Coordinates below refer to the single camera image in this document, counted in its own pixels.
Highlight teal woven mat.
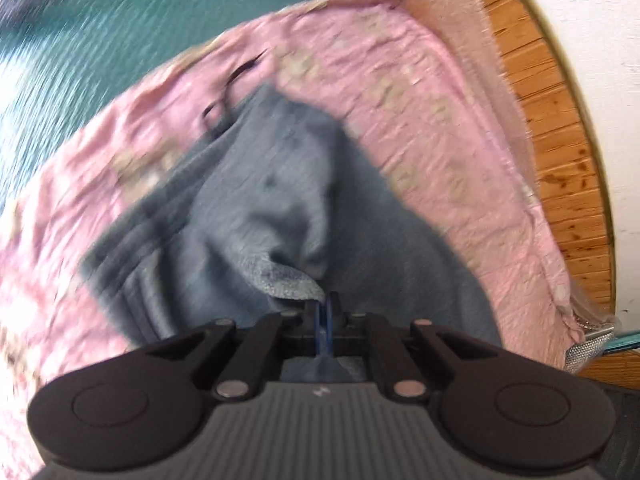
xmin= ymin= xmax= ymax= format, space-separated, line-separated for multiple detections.
xmin=0 ymin=0 xmax=361 ymax=211

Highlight pink bear print blanket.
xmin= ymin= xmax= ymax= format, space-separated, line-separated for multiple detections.
xmin=0 ymin=0 xmax=583 ymax=480

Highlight grey fleece pants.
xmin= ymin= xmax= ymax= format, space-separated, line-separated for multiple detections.
xmin=80 ymin=82 xmax=503 ymax=383

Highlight black cord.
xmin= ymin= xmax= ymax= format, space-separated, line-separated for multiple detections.
xmin=201 ymin=49 xmax=268 ymax=137

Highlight teal book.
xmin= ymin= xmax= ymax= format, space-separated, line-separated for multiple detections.
xmin=605 ymin=332 xmax=640 ymax=356

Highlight grey mesh fabric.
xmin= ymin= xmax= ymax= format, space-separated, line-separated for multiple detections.
xmin=562 ymin=310 xmax=618 ymax=373

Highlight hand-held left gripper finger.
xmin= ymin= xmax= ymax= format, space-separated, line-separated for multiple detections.
xmin=322 ymin=292 xmax=493 ymax=403
xmin=150 ymin=300 xmax=323 ymax=401

